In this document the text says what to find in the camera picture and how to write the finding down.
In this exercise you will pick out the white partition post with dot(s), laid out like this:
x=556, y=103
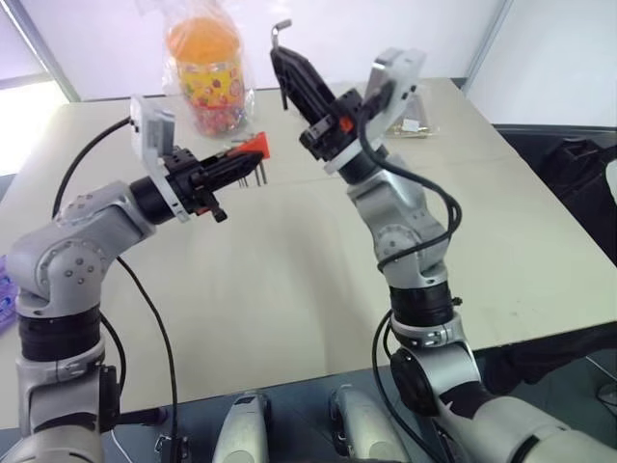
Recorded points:
x=484, y=38

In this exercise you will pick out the silver robot leg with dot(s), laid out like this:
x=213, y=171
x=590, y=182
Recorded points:
x=361, y=424
x=243, y=429

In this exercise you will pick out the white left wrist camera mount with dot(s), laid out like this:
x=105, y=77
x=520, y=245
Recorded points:
x=149, y=125

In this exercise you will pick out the candy jar with orange lid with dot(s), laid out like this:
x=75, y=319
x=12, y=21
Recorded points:
x=209, y=82

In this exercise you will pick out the grey window frame post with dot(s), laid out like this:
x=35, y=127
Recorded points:
x=43, y=53

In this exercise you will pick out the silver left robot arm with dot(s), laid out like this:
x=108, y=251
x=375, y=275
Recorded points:
x=72, y=241

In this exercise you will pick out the red hex key holder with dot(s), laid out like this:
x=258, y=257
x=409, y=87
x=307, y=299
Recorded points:
x=254, y=144

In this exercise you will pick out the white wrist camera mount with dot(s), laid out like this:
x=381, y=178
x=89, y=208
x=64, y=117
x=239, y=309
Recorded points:
x=395, y=96
x=149, y=125

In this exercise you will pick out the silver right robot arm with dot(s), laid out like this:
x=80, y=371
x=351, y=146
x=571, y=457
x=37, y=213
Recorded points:
x=410, y=231

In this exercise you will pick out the purple packet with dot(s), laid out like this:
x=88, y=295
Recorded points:
x=6, y=299

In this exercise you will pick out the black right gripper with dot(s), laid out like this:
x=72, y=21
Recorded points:
x=332, y=135

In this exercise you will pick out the dark hex key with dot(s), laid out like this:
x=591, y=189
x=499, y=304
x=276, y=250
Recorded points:
x=246, y=182
x=258, y=174
x=264, y=171

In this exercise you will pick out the clear plastic bag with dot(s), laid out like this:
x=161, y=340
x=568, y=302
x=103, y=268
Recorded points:
x=248, y=103

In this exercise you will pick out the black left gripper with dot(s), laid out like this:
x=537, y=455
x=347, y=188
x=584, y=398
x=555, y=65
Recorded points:
x=185, y=176

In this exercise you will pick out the silver hex key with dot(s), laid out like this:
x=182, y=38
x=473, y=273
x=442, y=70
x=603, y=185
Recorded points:
x=280, y=26

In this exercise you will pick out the bag of gold screws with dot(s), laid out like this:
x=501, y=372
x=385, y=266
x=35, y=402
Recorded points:
x=414, y=131

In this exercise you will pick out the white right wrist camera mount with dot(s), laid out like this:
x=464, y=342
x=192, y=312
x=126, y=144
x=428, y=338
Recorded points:
x=395, y=96

